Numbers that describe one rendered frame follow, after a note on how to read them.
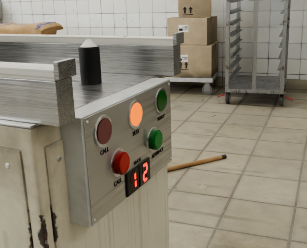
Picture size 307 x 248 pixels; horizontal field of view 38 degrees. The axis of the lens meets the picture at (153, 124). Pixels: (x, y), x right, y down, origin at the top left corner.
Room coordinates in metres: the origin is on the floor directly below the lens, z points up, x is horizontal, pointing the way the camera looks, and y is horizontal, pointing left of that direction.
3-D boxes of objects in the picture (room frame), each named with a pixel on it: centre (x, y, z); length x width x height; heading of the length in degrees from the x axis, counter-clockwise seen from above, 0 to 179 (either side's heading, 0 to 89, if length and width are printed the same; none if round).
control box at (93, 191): (0.59, 0.04, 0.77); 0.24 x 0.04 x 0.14; 153
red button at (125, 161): (0.54, 0.05, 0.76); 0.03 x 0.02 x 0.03; 153
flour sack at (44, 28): (4.65, 1.31, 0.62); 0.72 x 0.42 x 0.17; 75
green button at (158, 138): (0.63, 0.00, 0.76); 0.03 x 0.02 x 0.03; 153
